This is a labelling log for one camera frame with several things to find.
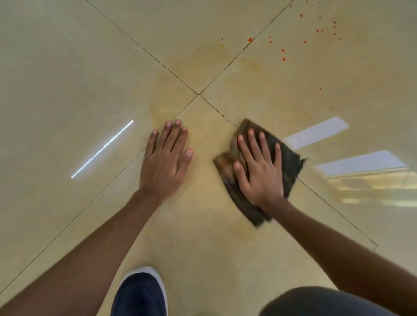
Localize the person's right hand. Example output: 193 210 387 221
233 128 285 209

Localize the person's left hand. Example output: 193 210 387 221
139 119 194 203

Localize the dark brown cleaning cloth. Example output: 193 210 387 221
213 118 307 228

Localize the person's left forearm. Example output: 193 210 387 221
0 190 163 316

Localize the person's right forearm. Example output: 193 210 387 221
261 197 417 316

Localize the red sauce splatter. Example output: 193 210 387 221
221 12 342 111

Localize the navy shoe with white sole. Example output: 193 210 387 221
110 266 169 316

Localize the person's grey trouser leg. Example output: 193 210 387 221
259 286 399 316

